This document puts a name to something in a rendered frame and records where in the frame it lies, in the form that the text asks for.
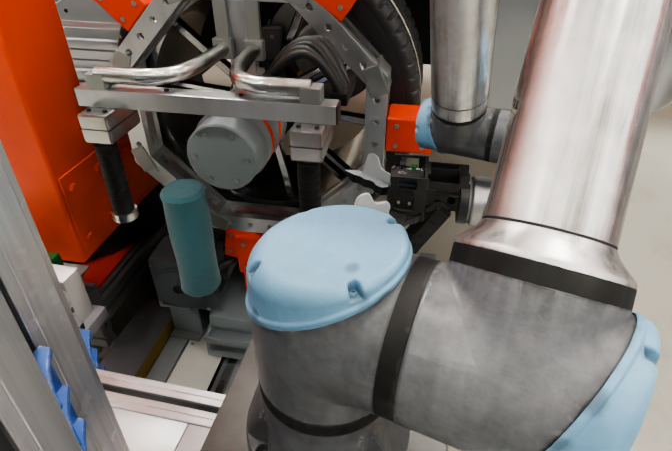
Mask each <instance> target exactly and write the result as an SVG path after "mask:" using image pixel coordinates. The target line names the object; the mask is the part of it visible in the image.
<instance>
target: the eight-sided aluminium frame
mask: <svg viewBox="0 0 672 451"><path fill-rule="evenodd" d="M190 1H191V0H152V1H151V2H150V3H149V5H148V6H147V8H146V9H145V11H144V12H143V13H142V15H141V16H140V18H139V19H138V20H137V22H136V23H135V25H134V26H133V28H132V29H131V30H130V32H129V33H128V35H127V36H126V37H125V39H124V40H123V42H122V43H121V45H120V46H119V47H118V48H117V49H116V50H115V51H114V54H113V56H112V57H111V59H110V65H111V67H125V68H147V67H146V62H145V60H146V59H147V58H148V56H149V55H150V54H151V52H152V51H153V50H154V48H155V47H156V46H157V45H158V43H159V42H160V41H161V39H162V38H163V37H164V35H165V34H166V33H167V31H168V30H169V29H170V27H171V26H172V25H173V24H174V22H175V21H176V20H177V18H178V17H179V16H180V14H181V13H182V12H183V10H184V9H185V8H186V6H187V5H188V4H189V2H190ZM230 1H244V0H230ZM258 2H281V3H290V4H291V5H292V6H293V7H294V8H295V9H296V10H297V11H298V12H299V14H300V15H301V16H302V17H303V18H304V19H305V20H306V21H307V22H308V23H309V24H310V25H311V26H312V27H313V29H314V30H315V31H316V32H317V33H318V34H319V35H321V36H324V37H326V38H327V39H328V40H330V42H331V43H332V44H333V45H334V47H335V48H336V50H337V52H338V53H339V55H340V57H341V59H342V60H343V61H344V62H345V63H346V64H347V65H348V66H349V67H350V68H351V69H352V70H353V71H354V72H355V73H356V75H357V76H358V77H359V78H360V79H361V80H362V81H363V82H364V83H365V84H366V99H365V128H364V157H363V166H361V167H360V168H359V169H357V171H363V168H364V165H365V162H366V159H367V156H368V155H369V154H371V153H373V154H375V155H377V156H378V158H379V161H380V164H381V167H382V169H383V170H384V171H385V165H386V160H387V158H386V150H385V133H386V119H387V114H388V110H389V99H390V86H391V82H392V80H391V66H390V65H389V64H388V62H387V61H386V60H385V59H384V57H383V55H382V54H381V55H380V54H379V52H378V51H377V50H376V49H375V48H374V47H373V46H372V45H371V44H370V42H369V41H368V40H367V39H366V38H365V37H364V36H363V35H362V34H361V32H360V31H359V30H358V29H357V28H356V27H355V26H354V25H353V24H352V22H351V21H350V20H349V19H348V18H347V17H346V16H345V18H344V19H343V20H342V21H339V20H337V19H336V18H335V17H334V16H333V15H332V14H330V13H329V12H328V11H327V10H326V9H325V8H324V7H323V6H321V5H320V4H319V3H318V2H316V1H315V0H258ZM138 113H139V117H140V123H139V124H138V125H137V126H135V127H134V128H133V129H132V130H130V131H129V132H128V135H129V139H130V143H131V147H132V150H131V152H132V154H133V155H134V159H135V162H136V163H137V164H138V165H140V166H141V167H142V169H143V170H144V172H148V173H149V174H150V175H151V176H153V177H154V178H155V179H156V180H157V181H159V182H160V183H161V184H162V185H163V186H166V185H167V184H169V183H170V182H173V181H176V180H179V179H194V180H197V181H199V182H201V183H203V184H204V185H205V187H206V197H207V202H208V206H209V211H210V215H211V221H212V226H213V228H219V229H222V230H226V229H227V228H231V229H235V230H239V231H246V232H255V233H264V234H265V233H266V232H267V231H268V230H269V229H271V228H272V227H273V226H275V225H276V224H278V223H279V222H281V221H283V220H284V219H286V218H288V217H291V216H293V215H295V214H298V213H299V208H295V207H285V206H276V205H266V204H256V203H246V202H237V201H229V200H227V199H225V198H224V197H223V196H222V195H221V194H220V193H218V192H217V191H216V190H215V189H214V188H213V187H211V186H210V185H209V184H208V183H207V182H206V181H204V180H203V179H202V178H201V177H200V176H199V175H198V174H197V173H195V172H194V171H193V170H192V169H191V168H190V167H188V166H187V165H186V164H185V163H184V162H183V161H182V160H180V159H179V158H178V157H177V156H176V155H175V154H174V153H172V152H171V151H170V150H169V149H168V148H167V147H165V146H164V144H163V141H162V136H161V132H160V127H159V122H158V118H157V113H156V111H143V110H138ZM373 192H374V191H373V190H372V189H370V188H367V187H363V186H362V185H361V184H358V183H353V182H352V181H351V180H350V179H349V178H348V177H347V178H346V179H344V180H343V181H342V182H340V183H339V184H338V185H337V186H335V187H334V188H333V189H331V190H330V191H329V192H327V193H326V194H325V195H324V196H322V197H321V207H324V206H332V205H354V204H355V201H356V199H357V197H358V196H359V195H360V194H363V193H369V194H370V193H371V194H373Z"/></svg>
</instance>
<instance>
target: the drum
mask: <svg viewBox="0 0 672 451"><path fill-rule="evenodd" d="M229 92H236V93H251V94H260V93H254V92H249V91H245V90H242V89H240V90H235V91H234V88H233V89H231V90H230V91H229ZM286 128H287V122H286V121H273V120H260V119H247V118H234V117H221V116H208V115H205V116H204V117H203V118H202V119H201V120H200V121H199V123H198V125H197V127H196V130H195V131H194V132H193V133H192V135H191V136H190V138H189V140H188V143H187V156H188V160H189V162H190V164H191V166H192V168H193V169H194V171H195V172H196V173H197V174H198V175H199V176H200V177H201V178H202V179H203V180H204V181H206V182H207V183H209V184H211V185H213V186H215V187H218V188H221V189H230V190H231V189H238V188H241V187H244V186H246V185H247V184H249V183H250V182H251V181H252V179H253V178H254V176H255V175H257V174H258V173H259V172H261V170H262V169H263V168H264V167H265V165H266V164H267V162H268V161H269V159H270V157H271V156H272V154H273V152H274V151H275V149H276V148H277V146H278V144H279V142H280V141H281V139H282V138H283V136H284V134H285V131H286Z"/></svg>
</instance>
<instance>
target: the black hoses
mask: <svg viewBox="0 0 672 451"><path fill-rule="evenodd" d="M298 59H307V60H310V61H311V62H313V63H314V64H315V65H316V66H317V67H318V68H319V69H320V71H321V72H322V73H323V75H324V76H325V77H326V79H327V80H328V82H329V83H330V85H331V86H332V90H331V92H330V94H329V99H338V100H341V106H347V104H348V102H349V100H350V97H351V95H352V92H353V90H354V88H355V75H348V73H347V70H346V68H345V66H344V64H343V61H342V59H341V57H340V55H339V53H338V52H337V50H336V48H335V47H334V45H333V44H332V43H331V42H330V40H328V39H327V38H326V37H324V36H321V35H304V36H301V37H298V38H296V39H294V40H293V41H291V42H290V43H289V44H288V45H286V46H285V47H284V48H283V49H282V50H281V52H280V53H279V54H278V55H277V57H276V58H275V59H274V60H273V59H265V60H264V61H259V67H261V68H268V69H267V70H266V71H265V72H264V73H263V74H262V75H261V76H269V77H284V78H285V77H286V74H285V67H286V66H288V65H289V64H291V63H292V62H294V61H296V60H298Z"/></svg>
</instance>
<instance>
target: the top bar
mask: <svg viewBox="0 0 672 451"><path fill-rule="evenodd" d="M73 90H74V94H75V97H76V100H77V103H78V105H80V106H90V107H103V108H117V109H130V110H143V111H156V112H169V113H182V114H195V115H208V116H221V117H234V118H247V119H260V120H273V121H286V122H299V123H312V124H326V125H338V123H339V120H340V118H341V100H338V99H324V100H323V102H322V104H321V105H305V104H300V102H299V97H295V96H280V95H266V94H251V93H236V92H222V91H207V90H193V89H178V88H163V87H149V86H134V85H120V84H115V85H113V86H112V87H110V88H108V89H107V90H93V89H87V85H86V82H84V83H82V84H80V85H78V86H76V87H75V88H73Z"/></svg>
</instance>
